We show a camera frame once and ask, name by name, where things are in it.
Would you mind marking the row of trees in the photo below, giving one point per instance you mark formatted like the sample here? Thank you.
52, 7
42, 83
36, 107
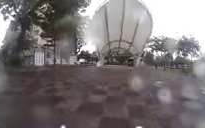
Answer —
173, 50

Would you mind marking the large dark trees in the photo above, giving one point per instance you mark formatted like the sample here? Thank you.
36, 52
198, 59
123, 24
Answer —
56, 16

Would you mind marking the red and grey paved plaza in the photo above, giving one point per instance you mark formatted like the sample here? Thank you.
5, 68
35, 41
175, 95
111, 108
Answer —
100, 98

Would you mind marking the white arched canopy shelter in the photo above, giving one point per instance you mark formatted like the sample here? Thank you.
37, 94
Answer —
121, 26

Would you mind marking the dark bushes under canopy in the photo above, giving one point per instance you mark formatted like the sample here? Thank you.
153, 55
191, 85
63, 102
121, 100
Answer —
118, 58

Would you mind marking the pale building with doors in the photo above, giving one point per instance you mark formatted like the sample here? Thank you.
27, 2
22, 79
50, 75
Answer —
43, 53

